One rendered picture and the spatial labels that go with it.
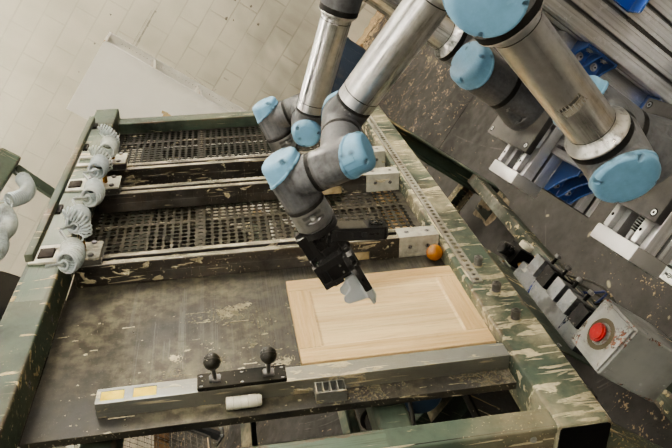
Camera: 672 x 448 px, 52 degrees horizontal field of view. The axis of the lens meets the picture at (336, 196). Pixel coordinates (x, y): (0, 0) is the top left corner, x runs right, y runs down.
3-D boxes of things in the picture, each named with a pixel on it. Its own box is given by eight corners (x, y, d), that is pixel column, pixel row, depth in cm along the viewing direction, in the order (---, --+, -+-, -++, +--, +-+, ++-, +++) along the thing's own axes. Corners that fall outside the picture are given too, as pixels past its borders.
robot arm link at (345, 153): (357, 109, 124) (304, 133, 128) (358, 146, 116) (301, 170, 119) (377, 141, 129) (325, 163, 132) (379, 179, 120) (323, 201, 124)
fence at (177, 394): (508, 368, 166) (510, 355, 165) (96, 418, 152) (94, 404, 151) (500, 355, 171) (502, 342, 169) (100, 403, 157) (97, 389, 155)
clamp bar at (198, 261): (439, 257, 214) (444, 186, 204) (35, 296, 196) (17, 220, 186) (430, 241, 223) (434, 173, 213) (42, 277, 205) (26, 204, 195)
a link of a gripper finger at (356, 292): (354, 314, 138) (332, 280, 135) (379, 299, 138) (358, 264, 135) (357, 322, 136) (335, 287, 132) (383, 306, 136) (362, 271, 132)
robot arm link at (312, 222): (319, 188, 132) (328, 203, 124) (330, 206, 134) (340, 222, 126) (285, 208, 132) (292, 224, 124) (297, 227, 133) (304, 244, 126)
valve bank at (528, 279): (660, 343, 171) (595, 304, 163) (622, 384, 175) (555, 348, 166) (566, 245, 216) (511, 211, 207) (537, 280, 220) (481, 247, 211)
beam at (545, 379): (606, 460, 148) (614, 420, 143) (552, 467, 146) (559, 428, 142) (377, 123, 345) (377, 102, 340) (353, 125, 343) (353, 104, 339)
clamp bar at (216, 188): (400, 192, 257) (402, 130, 247) (65, 219, 240) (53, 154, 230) (393, 181, 266) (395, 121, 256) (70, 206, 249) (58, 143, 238)
